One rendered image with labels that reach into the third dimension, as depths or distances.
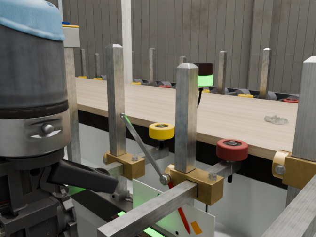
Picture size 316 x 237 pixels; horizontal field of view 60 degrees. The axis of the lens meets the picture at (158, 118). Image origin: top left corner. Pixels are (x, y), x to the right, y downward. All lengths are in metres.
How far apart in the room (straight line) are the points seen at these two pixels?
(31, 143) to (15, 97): 0.05
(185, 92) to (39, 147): 0.35
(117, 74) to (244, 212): 0.53
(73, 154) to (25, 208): 0.69
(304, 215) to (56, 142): 0.29
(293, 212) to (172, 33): 4.59
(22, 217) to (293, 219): 0.29
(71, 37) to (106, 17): 4.15
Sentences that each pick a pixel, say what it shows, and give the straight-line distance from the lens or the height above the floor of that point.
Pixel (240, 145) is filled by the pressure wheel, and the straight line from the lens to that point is 0.73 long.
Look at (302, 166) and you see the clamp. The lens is 0.50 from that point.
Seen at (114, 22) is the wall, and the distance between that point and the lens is 5.05.
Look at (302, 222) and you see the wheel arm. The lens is 0.35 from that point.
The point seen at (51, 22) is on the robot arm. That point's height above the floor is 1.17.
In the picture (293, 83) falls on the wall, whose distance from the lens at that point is 5.12.
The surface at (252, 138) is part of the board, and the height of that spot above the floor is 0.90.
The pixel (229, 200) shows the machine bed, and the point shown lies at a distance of 0.87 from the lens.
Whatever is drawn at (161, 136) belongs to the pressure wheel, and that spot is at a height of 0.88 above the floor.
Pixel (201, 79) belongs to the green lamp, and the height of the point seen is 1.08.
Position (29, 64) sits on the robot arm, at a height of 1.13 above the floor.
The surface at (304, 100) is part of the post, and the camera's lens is 0.48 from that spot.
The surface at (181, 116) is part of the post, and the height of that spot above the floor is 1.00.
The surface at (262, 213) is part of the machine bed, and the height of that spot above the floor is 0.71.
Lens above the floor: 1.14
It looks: 14 degrees down
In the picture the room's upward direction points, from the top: straight up
